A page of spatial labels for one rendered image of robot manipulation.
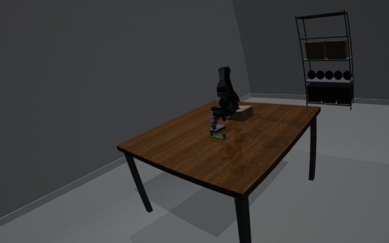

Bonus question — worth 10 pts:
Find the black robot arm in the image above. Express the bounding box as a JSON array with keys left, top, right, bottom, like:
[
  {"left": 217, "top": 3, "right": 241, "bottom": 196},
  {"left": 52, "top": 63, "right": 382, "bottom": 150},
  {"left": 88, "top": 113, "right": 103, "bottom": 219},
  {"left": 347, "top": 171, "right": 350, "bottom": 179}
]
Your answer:
[{"left": 217, "top": 67, "right": 240, "bottom": 115}]

